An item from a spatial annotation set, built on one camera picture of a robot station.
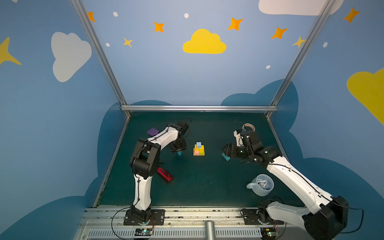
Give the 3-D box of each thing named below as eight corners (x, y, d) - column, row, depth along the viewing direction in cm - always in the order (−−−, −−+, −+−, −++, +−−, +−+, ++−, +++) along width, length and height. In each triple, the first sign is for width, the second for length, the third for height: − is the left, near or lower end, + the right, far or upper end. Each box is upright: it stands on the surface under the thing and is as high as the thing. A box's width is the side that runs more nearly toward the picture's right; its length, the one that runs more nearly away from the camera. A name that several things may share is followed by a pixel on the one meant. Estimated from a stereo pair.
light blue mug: (246, 188, 85) (249, 183, 80) (252, 173, 91) (256, 168, 85) (265, 199, 81) (270, 196, 76) (270, 184, 87) (275, 179, 81)
